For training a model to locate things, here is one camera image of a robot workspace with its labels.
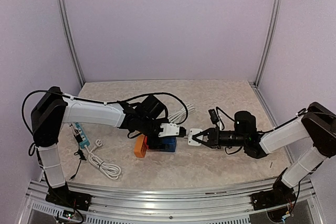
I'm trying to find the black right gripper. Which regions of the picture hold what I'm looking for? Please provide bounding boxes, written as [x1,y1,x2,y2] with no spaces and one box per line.
[193,126,247,149]

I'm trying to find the white plug adapter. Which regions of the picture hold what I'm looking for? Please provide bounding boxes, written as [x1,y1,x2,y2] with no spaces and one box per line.
[186,128,203,147]

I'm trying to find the blue cube socket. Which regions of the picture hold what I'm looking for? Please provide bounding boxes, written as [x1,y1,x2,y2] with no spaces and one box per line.
[159,136,177,153]

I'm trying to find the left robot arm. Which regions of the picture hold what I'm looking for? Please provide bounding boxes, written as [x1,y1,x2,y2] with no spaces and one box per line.
[22,86,186,206]

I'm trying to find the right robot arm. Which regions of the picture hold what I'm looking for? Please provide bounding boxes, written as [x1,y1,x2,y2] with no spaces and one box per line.
[192,102,335,205]

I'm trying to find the red cube socket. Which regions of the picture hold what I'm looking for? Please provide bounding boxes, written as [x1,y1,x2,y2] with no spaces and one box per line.
[147,143,166,152]

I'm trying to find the orange USB socket block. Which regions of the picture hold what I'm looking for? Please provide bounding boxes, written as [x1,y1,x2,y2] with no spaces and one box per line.
[134,135,147,158]

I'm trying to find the teal power strip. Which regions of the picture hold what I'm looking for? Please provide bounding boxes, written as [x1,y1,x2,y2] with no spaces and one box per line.
[75,122,90,149]

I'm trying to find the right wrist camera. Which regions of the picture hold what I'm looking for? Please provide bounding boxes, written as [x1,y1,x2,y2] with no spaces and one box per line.
[208,109,219,124]

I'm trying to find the white cable of orange block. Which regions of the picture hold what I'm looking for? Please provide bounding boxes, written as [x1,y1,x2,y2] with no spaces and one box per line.
[167,103,196,125]

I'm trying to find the aluminium front rail frame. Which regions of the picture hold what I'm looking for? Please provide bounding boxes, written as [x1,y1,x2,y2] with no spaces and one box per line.
[14,178,326,223]

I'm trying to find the white strip power cable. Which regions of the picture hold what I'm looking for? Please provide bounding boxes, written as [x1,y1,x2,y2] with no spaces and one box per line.
[85,140,123,180]

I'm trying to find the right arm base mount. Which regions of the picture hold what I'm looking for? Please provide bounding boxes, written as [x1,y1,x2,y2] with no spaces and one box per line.
[250,189,296,210]

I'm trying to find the black charger with thin cable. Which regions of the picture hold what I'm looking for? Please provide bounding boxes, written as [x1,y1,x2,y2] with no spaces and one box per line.
[70,134,87,180]

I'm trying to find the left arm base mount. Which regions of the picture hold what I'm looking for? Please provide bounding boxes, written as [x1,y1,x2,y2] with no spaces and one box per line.
[45,184,92,211]

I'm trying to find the right aluminium corner post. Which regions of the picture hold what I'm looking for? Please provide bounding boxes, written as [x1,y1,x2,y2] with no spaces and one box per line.
[253,0,281,89]

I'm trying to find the aluminium corner post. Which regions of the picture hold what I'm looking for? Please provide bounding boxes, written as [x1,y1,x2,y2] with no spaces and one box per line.
[57,0,86,88]
[253,0,281,89]

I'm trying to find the left aluminium corner post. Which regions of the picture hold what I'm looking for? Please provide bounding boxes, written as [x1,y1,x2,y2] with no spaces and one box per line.
[57,0,86,88]

